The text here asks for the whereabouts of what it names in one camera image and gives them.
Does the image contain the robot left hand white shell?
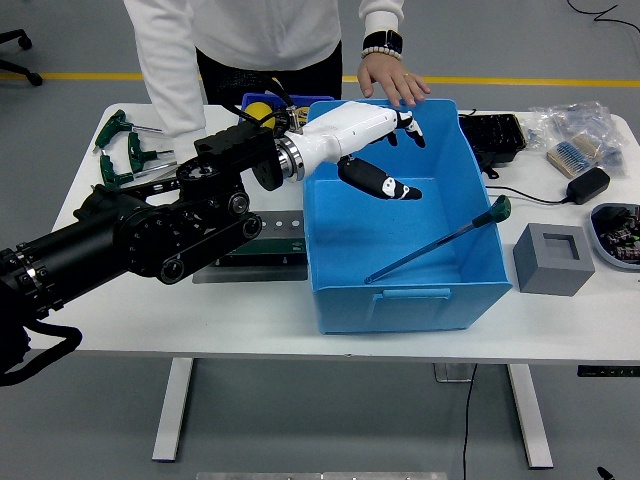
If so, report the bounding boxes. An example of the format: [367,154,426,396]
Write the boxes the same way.
[298,100,427,203]

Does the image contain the person's left hand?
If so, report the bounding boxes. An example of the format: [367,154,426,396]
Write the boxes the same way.
[357,52,431,109]

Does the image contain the green SATA wrench holder stand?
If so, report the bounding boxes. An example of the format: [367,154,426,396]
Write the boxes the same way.
[192,209,309,285]

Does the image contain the large green T-handle hex wrench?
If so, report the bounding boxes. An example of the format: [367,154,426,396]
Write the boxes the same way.
[363,194,513,285]

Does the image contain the large blue plastic box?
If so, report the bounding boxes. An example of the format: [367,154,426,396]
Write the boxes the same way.
[302,98,515,335]

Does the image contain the black smart watch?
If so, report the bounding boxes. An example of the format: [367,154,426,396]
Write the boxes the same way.
[362,29,405,54]

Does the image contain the yellow lemon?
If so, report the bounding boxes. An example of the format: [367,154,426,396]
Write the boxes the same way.
[244,102,277,129]

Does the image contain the white table leg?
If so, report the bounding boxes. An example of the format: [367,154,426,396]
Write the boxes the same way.
[505,363,555,470]
[151,357,195,462]

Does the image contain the small blue parts bin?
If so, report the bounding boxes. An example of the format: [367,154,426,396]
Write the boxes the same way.
[239,93,335,126]

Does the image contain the black table control panel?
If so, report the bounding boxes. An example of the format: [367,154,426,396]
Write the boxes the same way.
[577,365,640,379]

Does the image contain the black plastic component tray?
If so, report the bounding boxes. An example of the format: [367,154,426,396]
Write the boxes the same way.
[458,112,528,180]

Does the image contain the person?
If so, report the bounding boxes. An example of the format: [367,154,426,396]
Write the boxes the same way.
[123,0,431,139]

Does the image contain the clear bags of components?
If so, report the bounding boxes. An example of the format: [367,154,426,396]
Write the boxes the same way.
[527,101,630,179]

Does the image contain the tan resistor tape bundle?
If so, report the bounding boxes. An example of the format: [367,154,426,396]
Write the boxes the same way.
[546,133,604,180]

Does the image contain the grey cube block with recess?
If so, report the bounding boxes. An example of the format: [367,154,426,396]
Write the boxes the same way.
[512,222,597,297]

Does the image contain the black power adapter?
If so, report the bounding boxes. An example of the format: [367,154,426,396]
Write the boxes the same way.
[566,167,612,206]

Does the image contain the grey oval tray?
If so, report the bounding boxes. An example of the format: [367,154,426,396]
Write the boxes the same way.
[589,202,640,272]

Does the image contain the electronic boards pile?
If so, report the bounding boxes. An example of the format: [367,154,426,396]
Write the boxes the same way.
[594,205,640,266]

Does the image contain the black office chair base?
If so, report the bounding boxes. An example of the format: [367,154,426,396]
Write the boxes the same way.
[0,28,44,87]

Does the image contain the white bead bracelet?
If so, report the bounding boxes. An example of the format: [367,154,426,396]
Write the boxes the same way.
[360,45,404,62]

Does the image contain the black hanging cable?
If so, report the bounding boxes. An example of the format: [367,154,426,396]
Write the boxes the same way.
[462,363,479,480]

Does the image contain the black adapter cord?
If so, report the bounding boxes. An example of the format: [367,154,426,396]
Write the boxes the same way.
[487,185,572,206]

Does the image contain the black floor cable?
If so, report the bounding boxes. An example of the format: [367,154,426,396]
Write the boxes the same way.
[566,0,640,31]

